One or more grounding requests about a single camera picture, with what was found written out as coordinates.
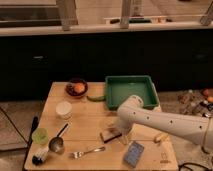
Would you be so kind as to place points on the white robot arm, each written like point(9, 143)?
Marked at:
point(198, 130)

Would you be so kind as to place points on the black clamp at table edge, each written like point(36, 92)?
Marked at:
point(34, 126)

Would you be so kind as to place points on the white paper cup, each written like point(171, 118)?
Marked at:
point(63, 109)

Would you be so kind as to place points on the orange fruit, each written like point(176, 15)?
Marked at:
point(79, 87)

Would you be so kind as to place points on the green chili pepper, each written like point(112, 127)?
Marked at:
point(96, 99)

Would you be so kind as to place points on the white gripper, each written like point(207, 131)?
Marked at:
point(123, 127)

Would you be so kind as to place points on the dark red bowl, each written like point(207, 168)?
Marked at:
point(70, 87)

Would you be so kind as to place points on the silver metal fork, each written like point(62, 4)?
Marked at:
point(79, 154)

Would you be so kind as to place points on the small green plastic cup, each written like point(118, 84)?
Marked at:
point(40, 136)

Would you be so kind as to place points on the wooden felt board eraser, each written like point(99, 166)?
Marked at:
point(109, 134)

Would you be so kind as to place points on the spice bottles on floor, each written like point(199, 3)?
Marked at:
point(197, 102)

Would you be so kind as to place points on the black and white brush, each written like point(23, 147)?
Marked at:
point(40, 156)

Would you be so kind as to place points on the blue sponge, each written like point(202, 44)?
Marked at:
point(133, 154)

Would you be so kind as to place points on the metal measuring cup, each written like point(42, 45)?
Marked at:
point(56, 144)

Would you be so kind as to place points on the green plastic tray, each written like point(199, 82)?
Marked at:
point(119, 88)

